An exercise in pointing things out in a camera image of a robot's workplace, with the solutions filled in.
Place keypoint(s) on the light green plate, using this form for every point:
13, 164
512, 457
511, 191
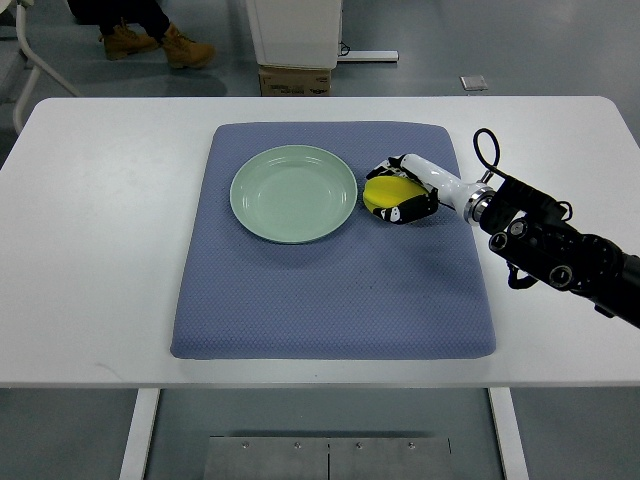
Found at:
293, 194

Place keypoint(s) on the white chair frame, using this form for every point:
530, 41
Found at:
21, 67

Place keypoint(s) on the white table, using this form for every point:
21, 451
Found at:
98, 205

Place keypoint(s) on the metal base plate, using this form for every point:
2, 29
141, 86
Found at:
328, 458

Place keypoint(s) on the blue textured mat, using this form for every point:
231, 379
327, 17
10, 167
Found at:
369, 291

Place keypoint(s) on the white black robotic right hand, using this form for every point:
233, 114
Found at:
468, 200

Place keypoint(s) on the cardboard box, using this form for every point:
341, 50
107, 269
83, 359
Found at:
295, 82

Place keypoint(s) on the grey floor outlet plate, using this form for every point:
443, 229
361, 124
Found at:
473, 83

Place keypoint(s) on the white cabinet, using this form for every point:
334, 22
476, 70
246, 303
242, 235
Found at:
295, 33

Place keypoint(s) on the tan work boot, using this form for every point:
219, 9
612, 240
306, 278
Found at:
182, 52
120, 41

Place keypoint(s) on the white floor rail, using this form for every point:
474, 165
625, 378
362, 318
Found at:
369, 56

